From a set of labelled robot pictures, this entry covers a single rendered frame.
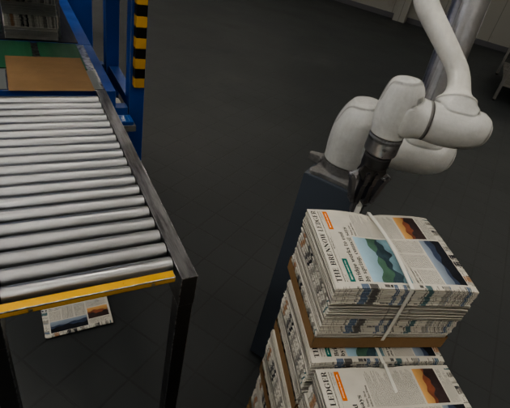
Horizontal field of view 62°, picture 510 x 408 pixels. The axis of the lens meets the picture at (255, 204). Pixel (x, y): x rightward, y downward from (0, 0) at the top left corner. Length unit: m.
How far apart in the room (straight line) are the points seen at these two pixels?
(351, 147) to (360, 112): 0.11
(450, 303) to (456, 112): 0.47
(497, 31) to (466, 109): 10.90
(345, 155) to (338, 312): 0.56
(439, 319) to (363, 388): 0.26
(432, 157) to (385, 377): 0.68
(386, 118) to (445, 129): 0.14
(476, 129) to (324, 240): 0.46
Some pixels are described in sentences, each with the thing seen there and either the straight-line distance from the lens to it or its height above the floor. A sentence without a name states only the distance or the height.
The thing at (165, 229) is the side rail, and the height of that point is 0.80.
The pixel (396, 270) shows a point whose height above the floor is 1.06.
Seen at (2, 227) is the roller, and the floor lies 0.80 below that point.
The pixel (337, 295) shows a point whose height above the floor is 1.03.
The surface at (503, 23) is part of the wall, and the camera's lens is 12.05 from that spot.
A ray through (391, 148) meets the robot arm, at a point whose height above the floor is 1.26.
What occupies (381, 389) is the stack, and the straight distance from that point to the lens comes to 1.15.
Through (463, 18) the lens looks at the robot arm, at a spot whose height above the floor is 1.55.
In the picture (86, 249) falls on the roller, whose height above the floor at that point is 0.79.
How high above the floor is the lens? 1.70
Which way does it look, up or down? 35 degrees down
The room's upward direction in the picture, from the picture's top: 13 degrees clockwise
